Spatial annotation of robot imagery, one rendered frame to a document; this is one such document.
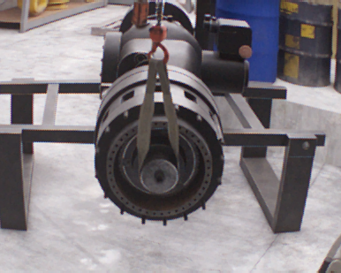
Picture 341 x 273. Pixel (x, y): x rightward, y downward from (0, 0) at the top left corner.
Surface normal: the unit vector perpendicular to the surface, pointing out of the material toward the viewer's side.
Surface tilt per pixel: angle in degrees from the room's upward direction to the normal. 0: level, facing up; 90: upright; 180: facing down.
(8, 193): 90
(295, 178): 90
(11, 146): 90
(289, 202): 90
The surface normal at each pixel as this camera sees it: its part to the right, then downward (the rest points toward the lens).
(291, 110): -0.43, 0.28
